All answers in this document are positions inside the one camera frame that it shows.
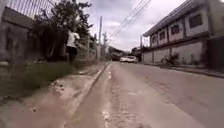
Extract dark vehicle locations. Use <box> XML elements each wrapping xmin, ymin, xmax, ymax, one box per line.
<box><xmin>110</xmin><ymin>50</ymin><xmax>123</xmax><ymax>62</ymax></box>

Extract white car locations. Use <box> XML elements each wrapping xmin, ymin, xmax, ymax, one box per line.
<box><xmin>119</xmin><ymin>55</ymin><xmax>139</xmax><ymax>64</ymax></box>

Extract low fence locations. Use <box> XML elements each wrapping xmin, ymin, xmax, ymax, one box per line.
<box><xmin>77</xmin><ymin>42</ymin><xmax>98</xmax><ymax>62</ymax></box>

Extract utility pole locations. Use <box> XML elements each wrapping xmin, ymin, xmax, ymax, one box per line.
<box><xmin>97</xmin><ymin>15</ymin><xmax>104</xmax><ymax>62</ymax></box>

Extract person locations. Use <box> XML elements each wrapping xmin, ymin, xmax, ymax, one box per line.
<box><xmin>65</xmin><ymin>29</ymin><xmax>81</xmax><ymax>64</ymax></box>

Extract grey asphalt road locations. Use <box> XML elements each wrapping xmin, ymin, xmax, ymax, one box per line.
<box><xmin>64</xmin><ymin>60</ymin><xmax>224</xmax><ymax>128</ymax></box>

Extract leafy tree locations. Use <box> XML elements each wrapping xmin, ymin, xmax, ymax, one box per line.
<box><xmin>33</xmin><ymin>0</ymin><xmax>95</xmax><ymax>63</ymax></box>

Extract pale concrete roadside verge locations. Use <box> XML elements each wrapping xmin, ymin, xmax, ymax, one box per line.
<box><xmin>0</xmin><ymin>61</ymin><xmax>111</xmax><ymax>128</ymax></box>

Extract two-storey building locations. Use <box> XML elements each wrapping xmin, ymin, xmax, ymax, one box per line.
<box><xmin>141</xmin><ymin>0</ymin><xmax>224</xmax><ymax>70</ymax></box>

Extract grass strip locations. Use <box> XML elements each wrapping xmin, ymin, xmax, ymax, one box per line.
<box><xmin>0</xmin><ymin>59</ymin><xmax>98</xmax><ymax>101</ymax></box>

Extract raised pavement kerb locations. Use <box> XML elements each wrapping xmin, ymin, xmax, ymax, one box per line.
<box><xmin>139</xmin><ymin>61</ymin><xmax>224</xmax><ymax>80</ymax></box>

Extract overhead wires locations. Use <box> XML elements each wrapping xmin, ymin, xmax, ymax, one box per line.
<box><xmin>109</xmin><ymin>0</ymin><xmax>153</xmax><ymax>38</ymax></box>

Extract grey concrete wall with fence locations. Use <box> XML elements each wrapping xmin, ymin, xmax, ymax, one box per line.
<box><xmin>0</xmin><ymin>0</ymin><xmax>56</xmax><ymax>66</ymax></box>

